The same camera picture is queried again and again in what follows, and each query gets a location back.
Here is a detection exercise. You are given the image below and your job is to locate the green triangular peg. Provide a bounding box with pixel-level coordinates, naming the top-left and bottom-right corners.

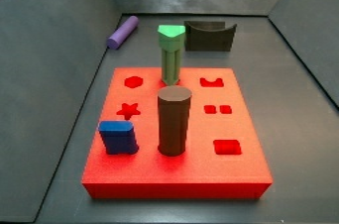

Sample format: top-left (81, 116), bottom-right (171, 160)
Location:
top-left (157, 25), bottom-right (186, 85)

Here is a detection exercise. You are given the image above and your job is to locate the brown round cylinder peg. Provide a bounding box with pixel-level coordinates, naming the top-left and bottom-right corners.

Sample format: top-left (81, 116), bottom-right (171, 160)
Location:
top-left (157, 85), bottom-right (192, 157)

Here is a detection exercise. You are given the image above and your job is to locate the purple round cylinder peg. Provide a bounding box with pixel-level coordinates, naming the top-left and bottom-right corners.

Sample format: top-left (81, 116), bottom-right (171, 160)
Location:
top-left (105, 16), bottom-right (139, 50)

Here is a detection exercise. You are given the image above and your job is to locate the blue block peg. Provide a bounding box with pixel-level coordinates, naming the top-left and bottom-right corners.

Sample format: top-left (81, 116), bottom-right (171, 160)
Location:
top-left (97, 121), bottom-right (139, 155)

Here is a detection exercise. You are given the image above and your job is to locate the red shape-sorting board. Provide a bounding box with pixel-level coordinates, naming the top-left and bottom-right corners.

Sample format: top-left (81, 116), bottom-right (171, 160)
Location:
top-left (83, 67), bottom-right (272, 199)

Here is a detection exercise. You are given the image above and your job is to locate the black curved cradle stand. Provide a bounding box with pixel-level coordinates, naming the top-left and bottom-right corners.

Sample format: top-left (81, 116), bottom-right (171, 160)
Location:
top-left (184, 21), bottom-right (238, 52)

